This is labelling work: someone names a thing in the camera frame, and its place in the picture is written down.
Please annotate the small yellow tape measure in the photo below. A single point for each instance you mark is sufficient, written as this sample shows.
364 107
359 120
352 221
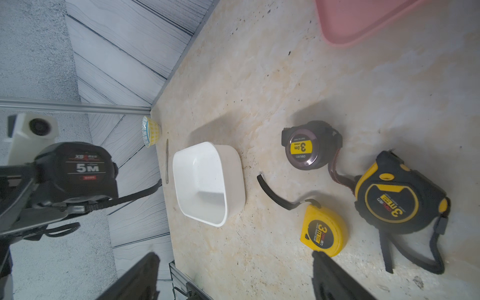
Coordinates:
323 229

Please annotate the white plastic storage box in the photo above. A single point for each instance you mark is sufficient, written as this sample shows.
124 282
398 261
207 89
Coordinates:
209 183

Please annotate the large black tape measure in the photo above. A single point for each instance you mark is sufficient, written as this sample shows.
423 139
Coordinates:
79 178

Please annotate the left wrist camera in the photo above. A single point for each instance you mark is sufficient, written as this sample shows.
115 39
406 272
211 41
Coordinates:
29 134

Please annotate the black yellow rubber tape measure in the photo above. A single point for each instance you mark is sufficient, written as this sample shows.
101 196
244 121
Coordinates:
397 200

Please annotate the left aluminium frame post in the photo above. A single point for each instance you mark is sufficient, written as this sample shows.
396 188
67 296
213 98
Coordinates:
42 105

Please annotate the front aluminium rail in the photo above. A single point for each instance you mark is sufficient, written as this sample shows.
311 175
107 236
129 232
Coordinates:
183 288

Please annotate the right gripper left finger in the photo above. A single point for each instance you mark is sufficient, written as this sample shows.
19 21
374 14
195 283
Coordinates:
138 283

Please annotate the small patterned bowl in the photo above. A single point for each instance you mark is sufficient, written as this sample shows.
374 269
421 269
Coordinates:
151 131

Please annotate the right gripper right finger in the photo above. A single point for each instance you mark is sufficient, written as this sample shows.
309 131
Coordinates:
331 282

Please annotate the pink plastic tray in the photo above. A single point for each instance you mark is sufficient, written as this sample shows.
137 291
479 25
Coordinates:
345 23

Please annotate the round dark grey tape measure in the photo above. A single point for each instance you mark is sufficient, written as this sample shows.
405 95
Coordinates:
314 145

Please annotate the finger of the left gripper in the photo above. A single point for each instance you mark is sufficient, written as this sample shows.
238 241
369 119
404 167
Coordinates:
20 183
50 215

